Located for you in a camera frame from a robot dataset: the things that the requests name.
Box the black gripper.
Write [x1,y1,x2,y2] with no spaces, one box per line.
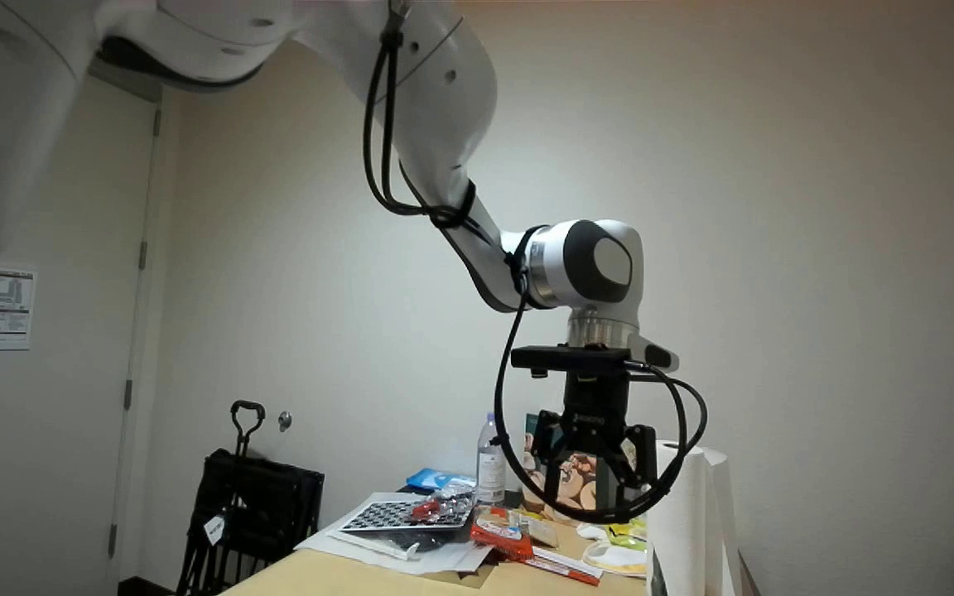
[528,373,656,502]

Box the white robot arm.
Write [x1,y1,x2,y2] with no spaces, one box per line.
[0,0,669,518]

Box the clear water bottle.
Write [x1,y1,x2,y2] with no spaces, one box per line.
[476,415,503,502]

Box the red white box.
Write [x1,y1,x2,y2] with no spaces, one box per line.
[472,524,604,587]

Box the white door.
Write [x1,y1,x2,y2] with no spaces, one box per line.
[0,80,156,596]

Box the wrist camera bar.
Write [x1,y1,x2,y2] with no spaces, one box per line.
[510,343,680,369]

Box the black handle tool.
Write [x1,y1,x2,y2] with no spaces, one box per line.
[229,399,266,456]

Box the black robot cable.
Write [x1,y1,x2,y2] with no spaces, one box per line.
[362,2,714,525]

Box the wall paper notice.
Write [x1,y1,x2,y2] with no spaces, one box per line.
[0,270,37,352]

